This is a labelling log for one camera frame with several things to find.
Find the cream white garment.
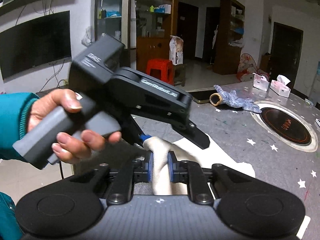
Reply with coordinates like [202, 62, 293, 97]
[142, 135, 255, 196]

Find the person's left hand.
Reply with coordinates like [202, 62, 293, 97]
[26, 88, 123, 165]

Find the black smartphone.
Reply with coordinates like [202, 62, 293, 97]
[189, 89, 216, 104]

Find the grey star pattern tablecloth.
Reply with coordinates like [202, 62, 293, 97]
[73, 82, 319, 209]

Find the blue knitted glove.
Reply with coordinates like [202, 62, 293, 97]
[209, 85, 262, 114]

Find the red plastic stool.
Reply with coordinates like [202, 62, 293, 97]
[146, 59, 174, 85]

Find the white paper bag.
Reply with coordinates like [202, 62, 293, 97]
[169, 36, 183, 66]

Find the white pink tissue box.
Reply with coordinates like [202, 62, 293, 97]
[253, 73, 270, 92]

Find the teal jacket sleeve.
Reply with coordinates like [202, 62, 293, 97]
[0, 93, 39, 162]

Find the pink tissue box with tissue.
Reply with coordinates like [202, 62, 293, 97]
[270, 75, 291, 98]

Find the round black induction cooker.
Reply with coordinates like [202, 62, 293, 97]
[260, 107, 311, 145]

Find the dark wooden display cabinet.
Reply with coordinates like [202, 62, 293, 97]
[135, 0, 245, 75]

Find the white remote control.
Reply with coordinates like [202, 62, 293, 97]
[315, 119, 320, 127]

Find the black wall television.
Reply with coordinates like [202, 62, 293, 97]
[1, 11, 71, 79]

